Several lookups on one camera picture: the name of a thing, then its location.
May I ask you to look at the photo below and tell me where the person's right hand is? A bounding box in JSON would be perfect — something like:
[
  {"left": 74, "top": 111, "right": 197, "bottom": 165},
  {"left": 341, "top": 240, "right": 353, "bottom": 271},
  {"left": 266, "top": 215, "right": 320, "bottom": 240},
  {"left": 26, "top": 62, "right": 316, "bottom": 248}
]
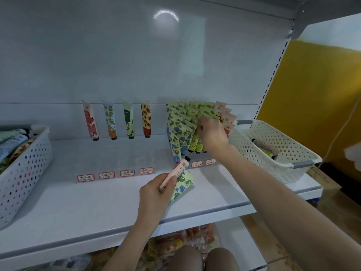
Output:
[{"left": 196, "top": 116, "right": 232, "bottom": 163}]

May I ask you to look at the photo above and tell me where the person's left hand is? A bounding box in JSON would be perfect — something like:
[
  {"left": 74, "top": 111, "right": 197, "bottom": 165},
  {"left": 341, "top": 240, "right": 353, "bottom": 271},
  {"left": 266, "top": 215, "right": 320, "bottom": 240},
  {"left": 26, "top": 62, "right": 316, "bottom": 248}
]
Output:
[{"left": 137, "top": 172, "right": 177, "bottom": 227}]

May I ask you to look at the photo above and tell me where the blue floral hand cream tube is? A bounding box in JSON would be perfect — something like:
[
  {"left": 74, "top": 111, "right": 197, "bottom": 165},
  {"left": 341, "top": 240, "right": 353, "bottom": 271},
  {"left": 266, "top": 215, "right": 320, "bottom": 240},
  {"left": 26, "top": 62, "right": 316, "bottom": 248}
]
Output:
[{"left": 168, "top": 169, "right": 194, "bottom": 204}]

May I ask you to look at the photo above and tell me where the white pink hand cream tube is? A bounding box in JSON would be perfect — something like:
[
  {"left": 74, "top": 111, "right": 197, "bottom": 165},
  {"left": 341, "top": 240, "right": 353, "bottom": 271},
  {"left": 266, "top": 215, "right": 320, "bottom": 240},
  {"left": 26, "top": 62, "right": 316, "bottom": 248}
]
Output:
[{"left": 159, "top": 156, "right": 191, "bottom": 192}]

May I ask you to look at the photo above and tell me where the pile of green hand cream tubes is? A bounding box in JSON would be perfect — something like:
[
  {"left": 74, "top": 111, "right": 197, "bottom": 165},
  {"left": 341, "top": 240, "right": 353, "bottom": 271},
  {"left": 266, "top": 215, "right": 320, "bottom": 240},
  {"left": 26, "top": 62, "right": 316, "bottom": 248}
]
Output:
[{"left": 251, "top": 138, "right": 280, "bottom": 159}]

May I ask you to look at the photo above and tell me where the white perforated plastic basket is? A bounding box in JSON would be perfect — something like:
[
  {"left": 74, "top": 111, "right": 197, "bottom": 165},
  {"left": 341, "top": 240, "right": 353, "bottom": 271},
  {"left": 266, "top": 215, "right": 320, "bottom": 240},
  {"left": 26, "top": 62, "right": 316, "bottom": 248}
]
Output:
[
  {"left": 228, "top": 119, "right": 323, "bottom": 184},
  {"left": 0, "top": 126, "right": 53, "bottom": 229}
]

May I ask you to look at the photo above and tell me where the white metal shelf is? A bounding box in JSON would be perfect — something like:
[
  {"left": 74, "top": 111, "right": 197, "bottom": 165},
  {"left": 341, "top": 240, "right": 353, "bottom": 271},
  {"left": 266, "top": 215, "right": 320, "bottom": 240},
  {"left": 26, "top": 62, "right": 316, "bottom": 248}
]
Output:
[{"left": 0, "top": 0, "right": 361, "bottom": 271}]

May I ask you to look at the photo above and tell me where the row of hand cream tubes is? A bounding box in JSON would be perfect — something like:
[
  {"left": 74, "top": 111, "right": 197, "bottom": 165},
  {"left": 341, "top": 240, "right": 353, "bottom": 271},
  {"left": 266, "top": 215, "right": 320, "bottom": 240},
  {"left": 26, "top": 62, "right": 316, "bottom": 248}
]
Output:
[{"left": 82, "top": 100, "right": 238, "bottom": 164}]

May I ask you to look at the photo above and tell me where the pile of pale hand cream tubes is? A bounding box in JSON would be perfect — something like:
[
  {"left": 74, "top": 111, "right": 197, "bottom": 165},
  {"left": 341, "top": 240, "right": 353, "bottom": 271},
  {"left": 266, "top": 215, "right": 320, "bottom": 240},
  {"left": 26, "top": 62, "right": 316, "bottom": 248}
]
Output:
[{"left": 0, "top": 128, "right": 35, "bottom": 173}]

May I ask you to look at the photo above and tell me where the person's right forearm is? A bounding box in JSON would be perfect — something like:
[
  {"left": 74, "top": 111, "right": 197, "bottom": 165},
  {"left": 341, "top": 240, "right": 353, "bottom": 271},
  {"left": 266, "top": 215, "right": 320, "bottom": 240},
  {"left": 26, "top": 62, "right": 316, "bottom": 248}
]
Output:
[{"left": 217, "top": 151, "right": 361, "bottom": 271}]

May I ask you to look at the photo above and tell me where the person's left forearm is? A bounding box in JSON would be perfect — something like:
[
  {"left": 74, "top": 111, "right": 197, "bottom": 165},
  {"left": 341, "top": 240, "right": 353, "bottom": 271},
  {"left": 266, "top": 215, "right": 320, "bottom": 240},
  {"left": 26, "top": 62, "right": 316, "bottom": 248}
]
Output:
[{"left": 102, "top": 217, "right": 161, "bottom": 271}]

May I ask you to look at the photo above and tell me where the person's left leg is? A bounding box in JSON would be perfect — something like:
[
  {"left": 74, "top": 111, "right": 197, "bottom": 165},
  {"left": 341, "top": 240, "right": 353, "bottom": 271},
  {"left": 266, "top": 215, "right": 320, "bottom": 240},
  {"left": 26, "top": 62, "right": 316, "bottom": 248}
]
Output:
[{"left": 169, "top": 245, "right": 205, "bottom": 271}]

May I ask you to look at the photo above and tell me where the person's leg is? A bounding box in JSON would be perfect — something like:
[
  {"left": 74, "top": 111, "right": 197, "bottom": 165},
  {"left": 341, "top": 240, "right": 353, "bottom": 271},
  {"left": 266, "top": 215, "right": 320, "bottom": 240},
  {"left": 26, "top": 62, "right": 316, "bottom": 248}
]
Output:
[
  {"left": 204, "top": 247, "right": 240, "bottom": 271},
  {"left": 169, "top": 245, "right": 205, "bottom": 271}
]

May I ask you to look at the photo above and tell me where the person's right leg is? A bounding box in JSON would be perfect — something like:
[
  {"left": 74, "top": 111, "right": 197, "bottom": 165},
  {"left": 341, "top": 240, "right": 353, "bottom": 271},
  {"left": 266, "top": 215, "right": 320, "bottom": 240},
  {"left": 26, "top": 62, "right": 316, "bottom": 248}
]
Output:
[{"left": 204, "top": 247, "right": 240, "bottom": 271}]

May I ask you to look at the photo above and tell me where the pile of snack packets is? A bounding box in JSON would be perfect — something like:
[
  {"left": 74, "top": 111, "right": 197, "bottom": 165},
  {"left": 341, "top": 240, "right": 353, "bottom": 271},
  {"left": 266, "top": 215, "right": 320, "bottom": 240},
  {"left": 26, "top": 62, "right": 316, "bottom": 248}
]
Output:
[{"left": 34, "top": 223, "right": 221, "bottom": 271}]

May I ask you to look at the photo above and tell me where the clear divider tray with labels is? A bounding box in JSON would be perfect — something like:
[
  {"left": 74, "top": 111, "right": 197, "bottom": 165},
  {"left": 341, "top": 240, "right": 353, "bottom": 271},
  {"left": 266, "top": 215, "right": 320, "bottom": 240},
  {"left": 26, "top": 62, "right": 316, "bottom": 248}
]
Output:
[{"left": 77, "top": 158, "right": 217, "bottom": 183}]

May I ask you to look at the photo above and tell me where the small brown cardboard box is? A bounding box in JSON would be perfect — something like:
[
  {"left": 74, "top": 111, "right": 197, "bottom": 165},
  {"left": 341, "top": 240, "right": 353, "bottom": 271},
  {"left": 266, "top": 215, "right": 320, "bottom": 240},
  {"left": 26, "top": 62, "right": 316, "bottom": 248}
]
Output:
[{"left": 307, "top": 166, "right": 342, "bottom": 192}]

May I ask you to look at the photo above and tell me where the white hanging cable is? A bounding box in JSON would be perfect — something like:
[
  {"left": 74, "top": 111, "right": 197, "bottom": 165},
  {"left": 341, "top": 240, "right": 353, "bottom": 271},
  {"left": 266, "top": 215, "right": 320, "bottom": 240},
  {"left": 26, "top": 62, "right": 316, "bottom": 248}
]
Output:
[{"left": 324, "top": 104, "right": 361, "bottom": 167}]

